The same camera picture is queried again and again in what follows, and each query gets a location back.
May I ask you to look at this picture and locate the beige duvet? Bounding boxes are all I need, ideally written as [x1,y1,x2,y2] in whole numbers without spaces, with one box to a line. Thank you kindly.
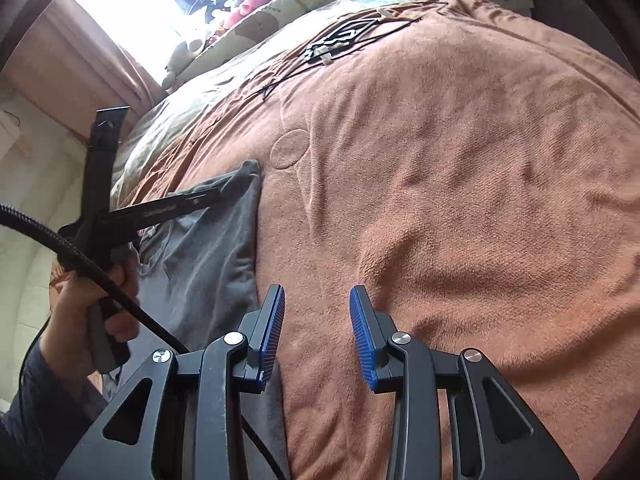
[107,0,386,201]

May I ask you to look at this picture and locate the person's left forearm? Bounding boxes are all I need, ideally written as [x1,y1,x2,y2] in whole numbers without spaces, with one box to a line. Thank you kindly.
[0,332,121,480]

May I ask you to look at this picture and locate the black plush toy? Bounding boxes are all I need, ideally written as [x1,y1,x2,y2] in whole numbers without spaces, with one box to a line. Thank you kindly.
[200,0,236,26]

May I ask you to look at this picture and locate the orange-brown blanket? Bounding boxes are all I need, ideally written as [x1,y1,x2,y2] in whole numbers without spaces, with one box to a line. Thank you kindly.
[110,0,640,480]

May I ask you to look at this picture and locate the person's left hand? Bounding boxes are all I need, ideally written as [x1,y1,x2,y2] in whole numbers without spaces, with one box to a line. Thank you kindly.
[41,252,141,376]

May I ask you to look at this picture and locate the black cables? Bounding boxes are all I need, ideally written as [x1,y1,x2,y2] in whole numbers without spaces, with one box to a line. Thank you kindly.
[250,2,448,103]

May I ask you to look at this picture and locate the grey t-shirt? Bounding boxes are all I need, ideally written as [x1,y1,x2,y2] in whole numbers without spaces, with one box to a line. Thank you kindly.
[97,159,293,480]

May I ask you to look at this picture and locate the cream leather headboard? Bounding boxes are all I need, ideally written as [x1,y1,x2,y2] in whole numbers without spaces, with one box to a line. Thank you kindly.
[0,87,101,406]

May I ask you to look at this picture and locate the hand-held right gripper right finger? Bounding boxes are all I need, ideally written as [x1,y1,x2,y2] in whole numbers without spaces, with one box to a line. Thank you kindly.
[349,285,581,480]

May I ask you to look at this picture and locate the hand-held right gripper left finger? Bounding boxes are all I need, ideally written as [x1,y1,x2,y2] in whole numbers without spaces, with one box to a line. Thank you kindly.
[55,284,286,480]

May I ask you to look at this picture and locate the beige plush toy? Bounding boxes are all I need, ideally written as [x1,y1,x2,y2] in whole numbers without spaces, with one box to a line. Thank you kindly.
[162,35,208,88]

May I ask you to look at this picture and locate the bear print cushion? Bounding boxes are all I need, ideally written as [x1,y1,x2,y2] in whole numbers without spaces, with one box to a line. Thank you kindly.
[165,0,351,91]

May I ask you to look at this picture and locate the window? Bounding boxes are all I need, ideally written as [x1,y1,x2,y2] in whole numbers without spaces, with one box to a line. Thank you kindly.
[65,0,281,86]

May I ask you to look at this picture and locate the thick black gripper cable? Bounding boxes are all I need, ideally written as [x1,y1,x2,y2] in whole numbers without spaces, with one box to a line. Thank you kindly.
[0,204,288,480]

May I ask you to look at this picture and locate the pink curtain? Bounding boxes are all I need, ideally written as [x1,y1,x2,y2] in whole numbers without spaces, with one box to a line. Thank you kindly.
[2,0,161,136]

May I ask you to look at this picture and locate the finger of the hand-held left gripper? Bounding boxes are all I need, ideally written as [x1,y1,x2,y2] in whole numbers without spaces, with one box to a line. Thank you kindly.
[170,187,226,213]

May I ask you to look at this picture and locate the pink clothing pile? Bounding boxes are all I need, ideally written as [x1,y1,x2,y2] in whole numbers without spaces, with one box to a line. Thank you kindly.
[222,0,291,28]

